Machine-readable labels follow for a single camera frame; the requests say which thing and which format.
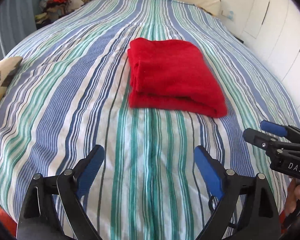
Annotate red knit sweater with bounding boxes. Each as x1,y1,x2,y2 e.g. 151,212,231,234
127,37,228,118

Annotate pile of colourful clothes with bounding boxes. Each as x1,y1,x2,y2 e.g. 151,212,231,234
34,0,72,30

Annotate person's right hand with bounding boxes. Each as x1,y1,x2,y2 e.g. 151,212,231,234
285,178,300,216

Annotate white wardrobe doors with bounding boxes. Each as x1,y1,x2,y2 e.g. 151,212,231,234
242,0,300,114

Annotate striped blue green bedspread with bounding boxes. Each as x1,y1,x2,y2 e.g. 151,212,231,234
0,0,300,239

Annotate teal window curtain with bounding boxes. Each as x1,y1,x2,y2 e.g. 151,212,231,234
0,0,42,60

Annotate white wall socket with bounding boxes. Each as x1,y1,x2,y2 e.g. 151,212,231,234
221,9,234,21

